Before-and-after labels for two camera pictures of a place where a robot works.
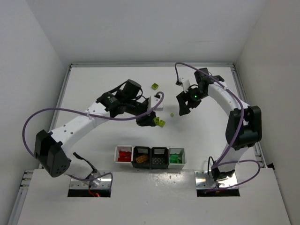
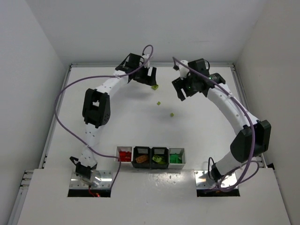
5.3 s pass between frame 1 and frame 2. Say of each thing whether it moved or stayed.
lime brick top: stayed
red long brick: stayed
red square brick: stayed
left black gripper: moved
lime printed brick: moved
